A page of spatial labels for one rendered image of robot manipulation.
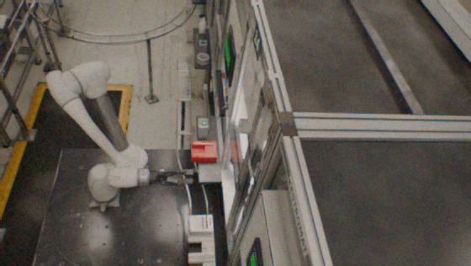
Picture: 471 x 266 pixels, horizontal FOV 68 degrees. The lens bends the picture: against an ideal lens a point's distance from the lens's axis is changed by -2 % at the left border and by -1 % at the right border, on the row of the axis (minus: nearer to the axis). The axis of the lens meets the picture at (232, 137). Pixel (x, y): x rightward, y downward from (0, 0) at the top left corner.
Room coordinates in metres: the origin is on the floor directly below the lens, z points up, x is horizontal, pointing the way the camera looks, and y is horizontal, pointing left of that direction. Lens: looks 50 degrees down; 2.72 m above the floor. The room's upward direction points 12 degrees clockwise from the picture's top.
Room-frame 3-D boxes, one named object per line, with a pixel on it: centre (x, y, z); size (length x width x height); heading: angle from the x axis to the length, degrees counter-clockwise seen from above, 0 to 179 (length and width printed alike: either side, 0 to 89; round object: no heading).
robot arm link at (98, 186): (1.03, 0.71, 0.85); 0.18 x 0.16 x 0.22; 147
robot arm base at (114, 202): (1.00, 0.71, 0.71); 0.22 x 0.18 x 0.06; 15
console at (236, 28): (1.48, -0.01, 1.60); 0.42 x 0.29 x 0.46; 15
